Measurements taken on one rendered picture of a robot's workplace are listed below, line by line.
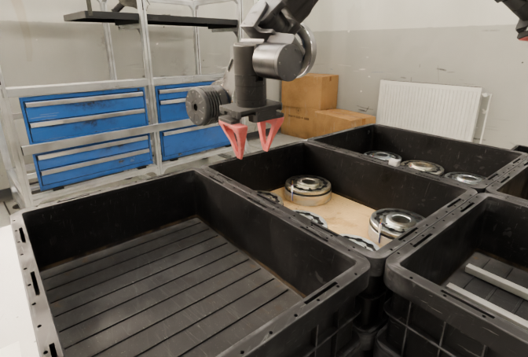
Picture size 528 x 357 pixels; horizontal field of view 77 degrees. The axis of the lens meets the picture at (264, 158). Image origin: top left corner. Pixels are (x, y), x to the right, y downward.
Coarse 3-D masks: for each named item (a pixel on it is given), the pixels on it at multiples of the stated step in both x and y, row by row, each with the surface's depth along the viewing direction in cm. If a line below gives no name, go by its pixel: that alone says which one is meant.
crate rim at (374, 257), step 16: (288, 144) 79; (304, 144) 81; (224, 160) 68; (368, 160) 68; (224, 176) 60; (416, 176) 61; (256, 192) 54; (464, 192) 55; (288, 208) 48; (448, 208) 48; (416, 224) 44; (432, 224) 44; (336, 240) 40; (400, 240) 41; (368, 256) 37; (384, 256) 37
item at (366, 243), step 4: (344, 236) 54; (348, 236) 54; (352, 236) 54; (356, 236) 54; (352, 240) 53; (356, 240) 53; (360, 240) 53; (364, 240) 53; (368, 240) 53; (364, 244) 52; (368, 244) 52; (372, 244) 52; (368, 248) 50; (372, 248) 51; (376, 248) 50
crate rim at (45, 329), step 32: (96, 192) 54; (288, 224) 44; (32, 256) 37; (352, 256) 37; (32, 288) 32; (320, 288) 32; (352, 288) 34; (32, 320) 29; (288, 320) 29; (320, 320) 31; (224, 352) 26; (256, 352) 26
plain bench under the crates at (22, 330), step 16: (0, 240) 82; (0, 256) 76; (16, 256) 76; (0, 272) 70; (16, 272) 70; (0, 288) 66; (16, 288) 66; (0, 304) 62; (16, 304) 62; (0, 320) 58; (16, 320) 58; (0, 336) 55; (16, 336) 55; (32, 336) 55; (32, 352) 52
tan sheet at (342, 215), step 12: (276, 192) 78; (288, 204) 71; (324, 204) 71; (336, 204) 71; (348, 204) 71; (360, 204) 71; (324, 216) 67; (336, 216) 67; (348, 216) 67; (360, 216) 67; (336, 228) 62; (348, 228) 62; (360, 228) 62
